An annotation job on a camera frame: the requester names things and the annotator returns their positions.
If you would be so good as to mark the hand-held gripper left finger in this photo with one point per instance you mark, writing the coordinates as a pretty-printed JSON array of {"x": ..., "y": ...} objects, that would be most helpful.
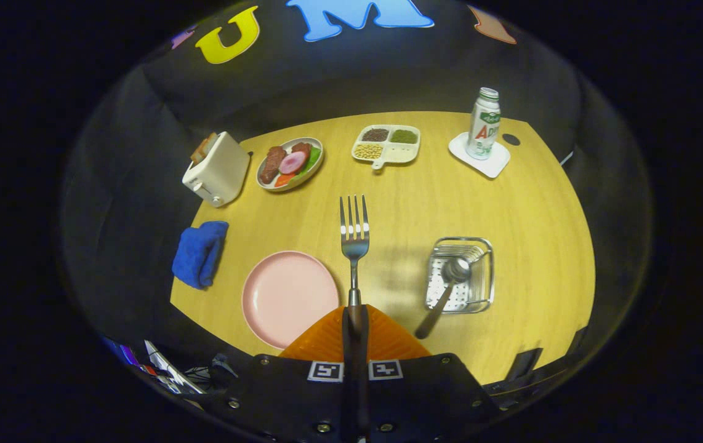
[{"x": 290, "y": 394}]

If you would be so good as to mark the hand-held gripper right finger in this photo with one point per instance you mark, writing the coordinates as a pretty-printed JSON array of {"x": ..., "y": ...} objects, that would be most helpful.
[{"x": 425, "y": 394}]

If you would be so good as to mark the pink round plate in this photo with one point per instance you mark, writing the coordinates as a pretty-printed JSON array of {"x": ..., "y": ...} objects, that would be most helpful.
[{"x": 287, "y": 298}]

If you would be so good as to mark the metal perforated basket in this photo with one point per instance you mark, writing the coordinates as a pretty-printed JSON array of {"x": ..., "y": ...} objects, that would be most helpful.
[{"x": 478, "y": 289}]

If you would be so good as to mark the blue folded cloth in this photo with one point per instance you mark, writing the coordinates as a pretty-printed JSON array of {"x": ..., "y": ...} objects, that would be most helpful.
[{"x": 199, "y": 255}]

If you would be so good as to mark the orange toy carrot slice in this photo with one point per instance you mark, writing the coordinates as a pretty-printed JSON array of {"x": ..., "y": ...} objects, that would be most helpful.
[{"x": 284, "y": 180}]

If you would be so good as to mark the grey food plate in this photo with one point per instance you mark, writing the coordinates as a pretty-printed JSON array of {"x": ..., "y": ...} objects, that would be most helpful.
[{"x": 311, "y": 175}]

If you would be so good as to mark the brown toy sausage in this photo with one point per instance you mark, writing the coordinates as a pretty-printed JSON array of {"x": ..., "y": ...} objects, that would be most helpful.
[{"x": 273, "y": 165}]

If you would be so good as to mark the pink toy ham slice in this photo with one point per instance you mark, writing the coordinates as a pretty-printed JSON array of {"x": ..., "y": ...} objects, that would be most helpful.
[{"x": 293, "y": 163}]

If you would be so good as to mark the cream toaster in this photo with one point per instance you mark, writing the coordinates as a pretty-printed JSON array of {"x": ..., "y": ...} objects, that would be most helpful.
[{"x": 222, "y": 172}]

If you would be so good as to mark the green toy lettuce leaf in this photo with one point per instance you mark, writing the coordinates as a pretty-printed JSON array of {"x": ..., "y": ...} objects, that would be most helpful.
[{"x": 313, "y": 159}]

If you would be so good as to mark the white square coaster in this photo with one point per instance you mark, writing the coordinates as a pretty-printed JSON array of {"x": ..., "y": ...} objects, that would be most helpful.
[{"x": 496, "y": 166}]

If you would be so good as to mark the cream divided tray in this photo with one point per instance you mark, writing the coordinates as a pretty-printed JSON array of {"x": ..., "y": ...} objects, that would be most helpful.
[{"x": 402, "y": 152}]

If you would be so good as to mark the small brown toy meat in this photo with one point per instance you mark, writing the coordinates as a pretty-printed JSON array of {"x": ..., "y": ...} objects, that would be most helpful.
[{"x": 301, "y": 149}]

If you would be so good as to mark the pile of yellow soybeans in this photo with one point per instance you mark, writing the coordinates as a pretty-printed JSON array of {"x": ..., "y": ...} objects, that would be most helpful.
[{"x": 369, "y": 151}]

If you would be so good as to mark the pile of green beans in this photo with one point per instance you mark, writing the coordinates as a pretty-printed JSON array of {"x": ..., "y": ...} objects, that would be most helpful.
[{"x": 404, "y": 136}]

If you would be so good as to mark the brown toast slices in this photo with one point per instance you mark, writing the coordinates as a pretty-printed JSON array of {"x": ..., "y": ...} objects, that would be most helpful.
[{"x": 204, "y": 147}]

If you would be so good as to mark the pile of dark red beans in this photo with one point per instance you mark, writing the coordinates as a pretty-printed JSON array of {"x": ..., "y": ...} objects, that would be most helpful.
[{"x": 375, "y": 134}]

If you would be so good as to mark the black backdrop cloth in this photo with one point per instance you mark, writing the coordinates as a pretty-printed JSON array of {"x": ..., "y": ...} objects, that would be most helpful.
[{"x": 591, "y": 184}]

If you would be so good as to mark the black round table cap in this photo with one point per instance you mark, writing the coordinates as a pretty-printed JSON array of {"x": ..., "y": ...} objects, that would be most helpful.
[{"x": 511, "y": 139}]

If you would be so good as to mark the white drink bottle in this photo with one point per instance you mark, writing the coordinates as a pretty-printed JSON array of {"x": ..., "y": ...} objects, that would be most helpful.
[{"x": 482, "y": 129}]

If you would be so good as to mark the black table bracket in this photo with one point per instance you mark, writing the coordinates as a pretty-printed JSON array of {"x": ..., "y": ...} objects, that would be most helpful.
[{"x": 524, "y": 364}]

